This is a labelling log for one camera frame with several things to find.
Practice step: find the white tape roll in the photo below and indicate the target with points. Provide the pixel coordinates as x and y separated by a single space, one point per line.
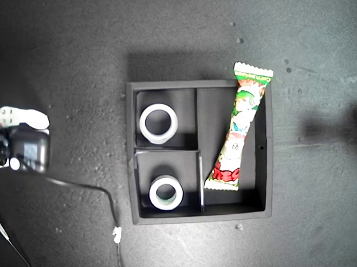
167 206
159 139

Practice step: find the green printed snack bar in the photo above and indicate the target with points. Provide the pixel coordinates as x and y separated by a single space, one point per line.
239 122

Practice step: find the black tray with wells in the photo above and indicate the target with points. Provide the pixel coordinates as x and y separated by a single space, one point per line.
213 123

